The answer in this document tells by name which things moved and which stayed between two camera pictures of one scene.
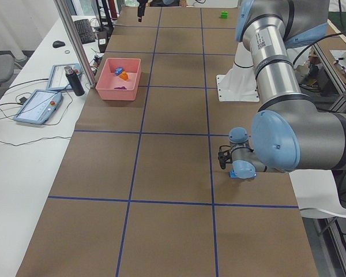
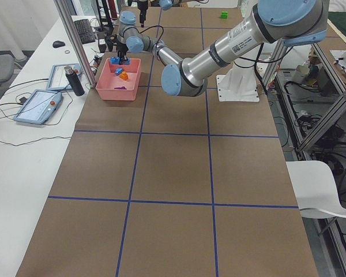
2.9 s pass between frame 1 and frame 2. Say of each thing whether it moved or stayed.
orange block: stayed
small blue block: stayed
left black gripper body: moved
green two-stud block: stayed
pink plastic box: stayed
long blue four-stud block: moved
